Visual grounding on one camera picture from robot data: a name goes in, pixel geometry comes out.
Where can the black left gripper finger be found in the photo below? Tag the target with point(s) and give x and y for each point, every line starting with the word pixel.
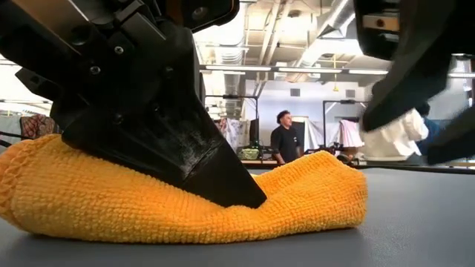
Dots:
pixel 167 130

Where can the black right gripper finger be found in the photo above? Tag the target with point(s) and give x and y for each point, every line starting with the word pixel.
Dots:
pixel 419 66
pixel 458 141

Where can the orange microfibre towel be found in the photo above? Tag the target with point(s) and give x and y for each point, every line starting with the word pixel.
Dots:
pixel 111 207

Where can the long ceiling light strip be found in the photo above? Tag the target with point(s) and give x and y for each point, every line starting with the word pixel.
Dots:
pixel 367 72
pixel 310 70
pixel 237 68

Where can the white floral cloth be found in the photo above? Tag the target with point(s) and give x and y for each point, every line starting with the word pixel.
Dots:
pixel 235 131

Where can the green basket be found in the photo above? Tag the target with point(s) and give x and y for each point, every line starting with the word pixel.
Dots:
pixel 249 154

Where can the pink cloth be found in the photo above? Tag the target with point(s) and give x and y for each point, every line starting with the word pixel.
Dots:
pixel 350 133

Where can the red patterned cloth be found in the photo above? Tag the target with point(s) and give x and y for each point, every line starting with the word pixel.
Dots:
pixel 37 126

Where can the smooth silver ceiling duct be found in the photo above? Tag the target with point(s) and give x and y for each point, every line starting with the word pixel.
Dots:
pixel 335 16

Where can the black table frame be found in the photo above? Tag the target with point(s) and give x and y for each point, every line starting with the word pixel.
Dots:
pixel 408 167

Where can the black metal rig frame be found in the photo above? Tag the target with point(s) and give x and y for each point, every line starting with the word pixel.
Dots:
pixel 348 101
pixel 230 96

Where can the corrugated silver ceiling duct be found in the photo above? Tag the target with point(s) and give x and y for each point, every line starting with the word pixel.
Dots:
pixel 228 59

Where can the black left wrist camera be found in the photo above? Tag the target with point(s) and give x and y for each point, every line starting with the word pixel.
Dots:
pixel 208 15

